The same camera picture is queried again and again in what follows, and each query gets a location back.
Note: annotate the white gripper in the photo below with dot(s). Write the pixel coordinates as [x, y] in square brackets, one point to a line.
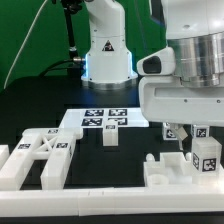
[164, 99]

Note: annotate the white part at left edge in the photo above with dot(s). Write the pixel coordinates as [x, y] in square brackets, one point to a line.
[4, 154]

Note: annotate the white chair seat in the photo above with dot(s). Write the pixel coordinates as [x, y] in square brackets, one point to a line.
[176, 169]

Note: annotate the white U-shaped obstacle fence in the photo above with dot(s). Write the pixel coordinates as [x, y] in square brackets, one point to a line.
[113, 201]

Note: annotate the black camera stand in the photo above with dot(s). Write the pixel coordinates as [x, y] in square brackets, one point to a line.
[71, 7]

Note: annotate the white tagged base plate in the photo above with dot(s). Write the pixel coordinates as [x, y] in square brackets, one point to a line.
[90, 118]

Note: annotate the white tagged cube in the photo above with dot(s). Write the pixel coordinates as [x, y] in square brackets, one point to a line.
[167, 133]
[200, 131]

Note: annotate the white tagged cube right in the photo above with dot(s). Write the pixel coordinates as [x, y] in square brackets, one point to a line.
[200, 131]

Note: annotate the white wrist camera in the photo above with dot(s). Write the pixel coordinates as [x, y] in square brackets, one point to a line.
[161, 63]

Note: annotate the white tagged cube left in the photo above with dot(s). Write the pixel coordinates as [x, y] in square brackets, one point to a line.
[167, 133]

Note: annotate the white chair back frame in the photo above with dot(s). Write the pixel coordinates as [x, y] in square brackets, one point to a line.
[54, 145]

